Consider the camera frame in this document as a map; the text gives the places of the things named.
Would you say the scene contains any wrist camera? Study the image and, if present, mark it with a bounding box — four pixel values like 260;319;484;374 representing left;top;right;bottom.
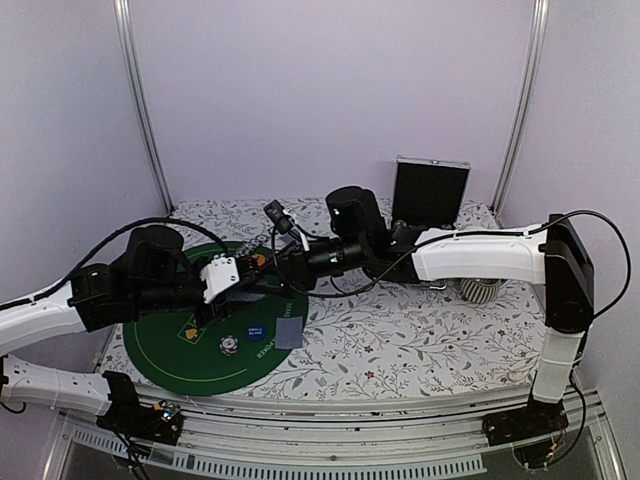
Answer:
199;255;240;304
263;200;309;251

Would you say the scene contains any front aluminium rail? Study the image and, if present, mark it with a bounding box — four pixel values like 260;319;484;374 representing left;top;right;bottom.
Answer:
47;387;626;480

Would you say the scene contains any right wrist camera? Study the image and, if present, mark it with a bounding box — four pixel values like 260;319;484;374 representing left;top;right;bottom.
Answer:
263;200;309;251

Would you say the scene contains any left aluminium frame post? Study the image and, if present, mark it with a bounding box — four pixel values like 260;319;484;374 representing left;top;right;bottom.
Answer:
113;0;175;213

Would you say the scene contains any blue small blind button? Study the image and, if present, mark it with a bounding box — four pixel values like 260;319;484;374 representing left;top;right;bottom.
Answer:
245;325;268;342

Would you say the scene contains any blue playing card deck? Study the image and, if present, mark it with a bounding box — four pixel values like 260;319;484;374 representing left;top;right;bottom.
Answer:
225;290;266;303

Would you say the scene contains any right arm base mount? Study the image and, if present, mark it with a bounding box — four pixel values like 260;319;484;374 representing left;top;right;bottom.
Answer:
481;392;587;471

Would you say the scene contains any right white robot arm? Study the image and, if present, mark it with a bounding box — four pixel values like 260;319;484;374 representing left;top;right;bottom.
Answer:
273;186;595;436

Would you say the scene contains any aluminium frame post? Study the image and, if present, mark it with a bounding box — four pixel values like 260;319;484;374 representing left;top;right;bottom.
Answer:
490;0;550;216
113;0;175;213

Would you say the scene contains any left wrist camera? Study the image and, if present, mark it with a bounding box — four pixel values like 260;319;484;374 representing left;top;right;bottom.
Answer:
199;255;240;304

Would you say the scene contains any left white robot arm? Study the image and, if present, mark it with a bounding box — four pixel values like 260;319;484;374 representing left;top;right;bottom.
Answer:
1;224;263;434

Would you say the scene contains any striped ceramic mug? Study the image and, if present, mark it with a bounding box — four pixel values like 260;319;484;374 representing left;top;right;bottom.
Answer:
460;278;506;304

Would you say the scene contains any right aluminium frame post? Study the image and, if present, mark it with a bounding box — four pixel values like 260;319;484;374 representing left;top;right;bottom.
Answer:
490;0;550;216

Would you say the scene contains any round green poker mat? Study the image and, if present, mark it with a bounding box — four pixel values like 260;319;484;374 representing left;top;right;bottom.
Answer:
122;240;310;397

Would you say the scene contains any floral white tablecloth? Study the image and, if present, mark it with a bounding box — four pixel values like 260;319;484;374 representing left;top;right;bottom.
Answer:
97;197;561;401

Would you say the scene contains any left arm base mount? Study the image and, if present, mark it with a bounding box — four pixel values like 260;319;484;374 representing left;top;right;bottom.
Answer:
96;401;184;446

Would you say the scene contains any aluminium poker chip case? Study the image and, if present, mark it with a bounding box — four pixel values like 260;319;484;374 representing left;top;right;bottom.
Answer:
391;155;471;228

